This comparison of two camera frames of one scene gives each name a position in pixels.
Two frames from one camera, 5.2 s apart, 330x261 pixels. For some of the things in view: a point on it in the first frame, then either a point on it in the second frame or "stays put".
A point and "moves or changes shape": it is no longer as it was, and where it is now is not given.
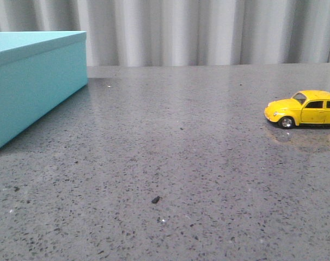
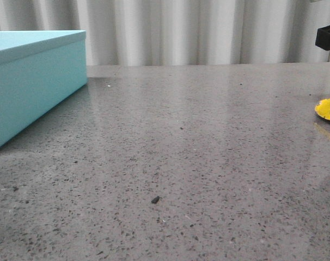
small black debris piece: x=156 y=199 stays put
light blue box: x=32 y=73 stays put
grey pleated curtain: x=184 y=32 stays put
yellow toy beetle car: x=306 y=107 moves or changes shape
